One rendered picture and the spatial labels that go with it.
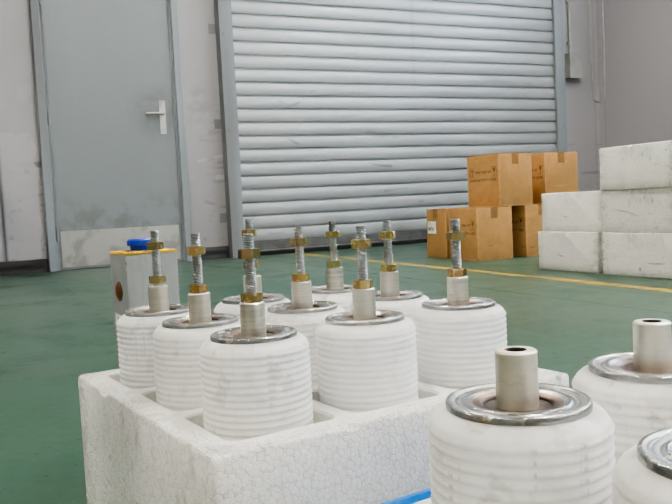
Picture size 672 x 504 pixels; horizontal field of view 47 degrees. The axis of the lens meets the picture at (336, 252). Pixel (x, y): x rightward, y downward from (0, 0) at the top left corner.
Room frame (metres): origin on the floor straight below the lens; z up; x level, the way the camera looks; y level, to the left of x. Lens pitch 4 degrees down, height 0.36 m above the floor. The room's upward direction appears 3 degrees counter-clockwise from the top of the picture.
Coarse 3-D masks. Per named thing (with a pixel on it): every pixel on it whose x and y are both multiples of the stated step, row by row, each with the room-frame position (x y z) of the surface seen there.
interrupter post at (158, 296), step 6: (150, 288) 0.86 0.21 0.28; (156, 288) 0.86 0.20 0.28; (162, 288) 0.86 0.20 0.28; (150, 294) 0.86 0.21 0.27; (156, 294) 0.86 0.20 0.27; (162, 294) 0.86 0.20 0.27; (150, 300) 0.86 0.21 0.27; (156, 300) 0.86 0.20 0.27; (162, 300) 0.86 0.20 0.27; (168, 300) 0.87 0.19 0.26; (150, 306) 0.86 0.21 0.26; (156, 306) 0.86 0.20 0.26; (162, 306) 0.86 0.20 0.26; (168, 306) 0.86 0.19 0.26
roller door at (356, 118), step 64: (256, 0) 5.90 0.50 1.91; (320, 0) 6.11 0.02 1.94; (384, 0) 6.35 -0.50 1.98; (448, 0) 6.60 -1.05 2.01; (512, 0) 6.87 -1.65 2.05; (256, 64) 5.88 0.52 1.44; (320, 64) 6.10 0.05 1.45; (384, 64) 6.33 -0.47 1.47; (448, 64) 6.59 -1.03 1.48; (512, 64) 6.88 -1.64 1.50; (256, 128) 5.87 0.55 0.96; (320, 128) 6.09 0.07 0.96; (384, 128) 6.32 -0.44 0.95; (448, 128) 6.58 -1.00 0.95; (512, 128) 6.85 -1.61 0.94; (256, 192) 5.86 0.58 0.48; (320, 192) 6.08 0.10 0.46; (384, 192) 6.31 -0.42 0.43; (448, 192) 6.59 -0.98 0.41
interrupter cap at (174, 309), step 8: (176, 304) 0.90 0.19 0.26; (184, 304) 0.89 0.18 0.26; (128, 312) 0.84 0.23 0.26; (136, 312) 0.85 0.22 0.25; (144, 312) 0.84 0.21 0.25; (152, 312) 0.84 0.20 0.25; (160, 312) 0.83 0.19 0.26; (168, 312) 0.83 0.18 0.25; (176, 312) 0.84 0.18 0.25; (184, 312) 0.85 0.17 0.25
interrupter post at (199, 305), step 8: (192, 296) 0.76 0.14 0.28; (200, 296) 0.76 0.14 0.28; (208, 296) 0.76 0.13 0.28; (192, 304) 0.76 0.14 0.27; (200, 304) 0.76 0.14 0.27; (208, 304) 0.76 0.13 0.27; (192, 312) 0.76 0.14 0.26; (200, 312) 0.76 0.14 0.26; (208, 312) 0.76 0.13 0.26; (192, 320) 0.76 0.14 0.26; (200, 320) 0.76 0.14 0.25; (208, 320) 0.76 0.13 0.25
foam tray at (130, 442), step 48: (96, 384) 0.83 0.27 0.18; (432, 384) 0.75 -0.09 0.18; (96, 432) 0.83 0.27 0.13; (144, 432) 0.69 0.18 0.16; (192, 432) 0.63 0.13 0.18; (288, 432) 0.62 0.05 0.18; (336, 432) 0.62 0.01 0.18; (384, 432) 0.65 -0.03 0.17; (96, 480) 0.84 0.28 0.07; (144, 480) 0.70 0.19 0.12; (192, 480) 0.60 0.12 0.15; (240, 480) 0.57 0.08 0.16; (288, 480) 0.59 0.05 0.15; (336, 480) 0.62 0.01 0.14; (384, 480) 0.64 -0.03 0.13
